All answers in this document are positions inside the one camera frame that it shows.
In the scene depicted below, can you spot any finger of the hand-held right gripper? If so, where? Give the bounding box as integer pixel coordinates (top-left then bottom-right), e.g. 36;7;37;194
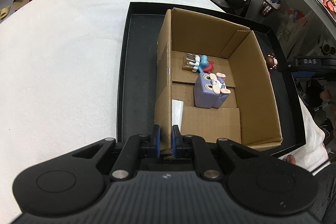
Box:
278;62;297;73

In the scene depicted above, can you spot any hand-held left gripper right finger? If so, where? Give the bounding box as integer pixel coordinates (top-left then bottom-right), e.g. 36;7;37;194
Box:
172;125;273;182

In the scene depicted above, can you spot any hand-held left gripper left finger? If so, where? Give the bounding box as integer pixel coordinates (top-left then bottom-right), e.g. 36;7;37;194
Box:
63;125;161;182

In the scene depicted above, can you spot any brown round figurine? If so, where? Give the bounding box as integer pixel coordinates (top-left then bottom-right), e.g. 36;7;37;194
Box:
265;53;279;72

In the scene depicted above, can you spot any brown cardboard box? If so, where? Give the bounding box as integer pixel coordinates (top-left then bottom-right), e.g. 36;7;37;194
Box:
154;7;283;155

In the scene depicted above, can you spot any purple cube toy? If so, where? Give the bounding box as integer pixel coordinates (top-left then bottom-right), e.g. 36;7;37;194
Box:
194;72;231;109

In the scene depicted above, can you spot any black tray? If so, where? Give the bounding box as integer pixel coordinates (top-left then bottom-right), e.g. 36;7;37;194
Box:
115;2;307;156

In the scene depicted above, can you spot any red and blue figurine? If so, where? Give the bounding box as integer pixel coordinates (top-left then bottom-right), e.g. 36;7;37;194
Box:
188;55;214;73

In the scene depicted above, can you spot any person's right hand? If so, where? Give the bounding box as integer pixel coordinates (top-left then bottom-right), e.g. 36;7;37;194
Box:
321;90;334;102

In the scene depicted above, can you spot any white paper label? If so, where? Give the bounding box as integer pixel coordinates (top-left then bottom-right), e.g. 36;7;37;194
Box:
172;99;184;126

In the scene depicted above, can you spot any red plastic basket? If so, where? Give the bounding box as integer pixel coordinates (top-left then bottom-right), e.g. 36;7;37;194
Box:
259;0;282;18

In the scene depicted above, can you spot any person's leg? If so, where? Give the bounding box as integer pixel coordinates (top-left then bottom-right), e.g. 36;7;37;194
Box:
311;158;336;224

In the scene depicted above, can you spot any yellow slipper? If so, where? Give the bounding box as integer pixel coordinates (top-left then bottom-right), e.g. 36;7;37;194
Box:
0;6;11;20

